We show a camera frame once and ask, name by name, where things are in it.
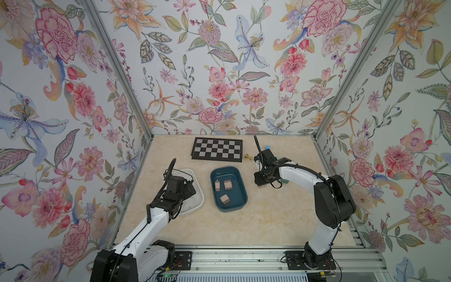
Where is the white storage box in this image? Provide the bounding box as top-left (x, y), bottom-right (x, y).
top-left (172, 169), bottom-right (204, 216)

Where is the teal storage box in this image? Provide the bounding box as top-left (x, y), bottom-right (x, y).
top-left (210, 166), bottom-right (248, 213)

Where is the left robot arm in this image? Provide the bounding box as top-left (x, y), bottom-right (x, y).
top-left (90, 159), bottom-right (196, 282)

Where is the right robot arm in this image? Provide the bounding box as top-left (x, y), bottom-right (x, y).
top-left (254, 136), bottom-right (357, 270)

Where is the black white chessboard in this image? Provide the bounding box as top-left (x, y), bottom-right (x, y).
top-left (191, 137), bottom-right (243, 162)

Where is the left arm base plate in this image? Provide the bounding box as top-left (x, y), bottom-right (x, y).
top-left (157, 251), bottom-right (193, 271)

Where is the aluminium rail frame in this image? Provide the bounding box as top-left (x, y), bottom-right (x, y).
top-left (86, 246), bottom-right (392, 282)

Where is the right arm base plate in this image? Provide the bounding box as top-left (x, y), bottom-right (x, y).
top-left (284, 251), bottom-right (337, 270)

